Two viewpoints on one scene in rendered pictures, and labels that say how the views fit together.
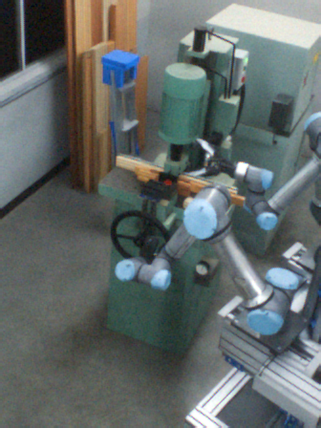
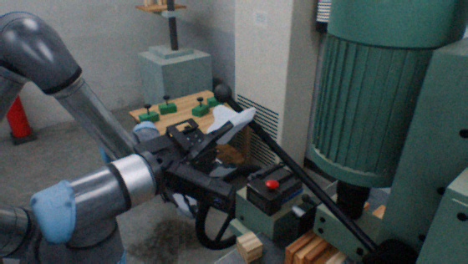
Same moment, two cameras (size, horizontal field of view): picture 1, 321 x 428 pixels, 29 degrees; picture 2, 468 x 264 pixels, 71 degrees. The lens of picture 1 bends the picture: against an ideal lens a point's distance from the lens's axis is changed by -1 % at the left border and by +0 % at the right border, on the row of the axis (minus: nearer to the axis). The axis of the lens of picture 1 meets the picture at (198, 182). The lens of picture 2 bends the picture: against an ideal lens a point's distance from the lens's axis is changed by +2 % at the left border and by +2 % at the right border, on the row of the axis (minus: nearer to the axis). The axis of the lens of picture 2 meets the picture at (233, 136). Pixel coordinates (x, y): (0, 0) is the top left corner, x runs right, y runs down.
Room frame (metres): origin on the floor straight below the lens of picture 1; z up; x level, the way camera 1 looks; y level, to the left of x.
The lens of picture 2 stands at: (2.51, -0.41, 1.49)
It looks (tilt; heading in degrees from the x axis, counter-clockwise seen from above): 30 degrees down; 124
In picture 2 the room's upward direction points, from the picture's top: straight up
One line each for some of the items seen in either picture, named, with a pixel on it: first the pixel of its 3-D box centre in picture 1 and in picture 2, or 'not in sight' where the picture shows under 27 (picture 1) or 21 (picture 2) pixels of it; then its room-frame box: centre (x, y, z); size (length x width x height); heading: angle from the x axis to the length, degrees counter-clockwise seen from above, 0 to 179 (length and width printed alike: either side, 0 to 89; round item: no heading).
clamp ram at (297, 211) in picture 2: (165, 185); (302, 216); (2.32, 0.14, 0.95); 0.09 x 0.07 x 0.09; 74
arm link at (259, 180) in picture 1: (259, 178); (82, 205); (2.13, -0.24, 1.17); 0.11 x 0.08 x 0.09; 74
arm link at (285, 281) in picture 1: (279, 288); not in sight; (1.70, -0.34, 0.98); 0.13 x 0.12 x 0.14; 162
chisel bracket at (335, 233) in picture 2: (176, 165); (352, 234); (2.44, 0.11, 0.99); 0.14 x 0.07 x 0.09; 164
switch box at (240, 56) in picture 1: (237, 69); not in sight; (2.69, -0.10, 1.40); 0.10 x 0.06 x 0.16; 164
